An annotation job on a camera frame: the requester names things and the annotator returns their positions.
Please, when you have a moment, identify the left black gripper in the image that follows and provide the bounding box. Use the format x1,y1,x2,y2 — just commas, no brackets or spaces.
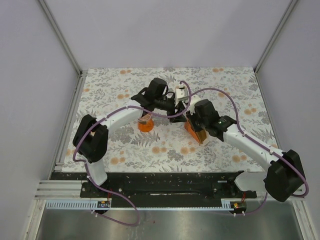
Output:
155,96,188,124

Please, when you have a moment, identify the coffee filter box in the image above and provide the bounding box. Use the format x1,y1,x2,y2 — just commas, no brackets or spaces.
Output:
184,118,196,139

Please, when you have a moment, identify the orange glass carafe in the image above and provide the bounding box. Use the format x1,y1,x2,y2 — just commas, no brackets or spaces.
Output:
137,113,154,133

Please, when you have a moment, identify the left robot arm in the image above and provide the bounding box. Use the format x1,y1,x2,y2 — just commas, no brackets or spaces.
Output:
72,77,191,198

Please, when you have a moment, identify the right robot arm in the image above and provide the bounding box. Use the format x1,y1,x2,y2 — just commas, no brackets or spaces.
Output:
186,95,306,202

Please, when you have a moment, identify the stack of brown filters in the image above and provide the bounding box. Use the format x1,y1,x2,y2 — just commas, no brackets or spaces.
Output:
194,129,207,145

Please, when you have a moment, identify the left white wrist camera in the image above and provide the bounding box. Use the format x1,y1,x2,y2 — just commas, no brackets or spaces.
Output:
174,84,191,107

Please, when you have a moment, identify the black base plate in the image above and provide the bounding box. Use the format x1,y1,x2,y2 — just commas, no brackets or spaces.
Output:
80,172,257,209

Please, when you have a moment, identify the left aluminium frame post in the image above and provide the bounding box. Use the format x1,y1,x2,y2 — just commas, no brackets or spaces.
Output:
37,0,84,77

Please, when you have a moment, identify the aluminium frame post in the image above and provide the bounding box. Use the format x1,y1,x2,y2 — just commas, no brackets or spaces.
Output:
37,0,84,77
253,0,300,75

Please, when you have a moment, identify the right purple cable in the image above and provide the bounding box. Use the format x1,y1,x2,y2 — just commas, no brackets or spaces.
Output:
184,87,310,217

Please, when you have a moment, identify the purple cable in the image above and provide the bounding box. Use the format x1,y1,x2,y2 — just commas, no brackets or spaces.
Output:
184,87,310,217
72,79,192,227

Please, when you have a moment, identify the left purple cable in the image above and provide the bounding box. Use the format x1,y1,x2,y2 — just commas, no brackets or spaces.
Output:
72,79,192,227

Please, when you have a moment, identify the white slotted cable duct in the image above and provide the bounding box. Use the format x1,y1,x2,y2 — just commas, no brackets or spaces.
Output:
45,199,240,211

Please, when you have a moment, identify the right aluminium frame post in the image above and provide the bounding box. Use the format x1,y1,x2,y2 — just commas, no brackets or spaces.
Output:
253,0,300,75

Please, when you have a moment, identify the aluminium front rail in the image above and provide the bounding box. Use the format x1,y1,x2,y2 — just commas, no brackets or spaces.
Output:
34,180,306,200

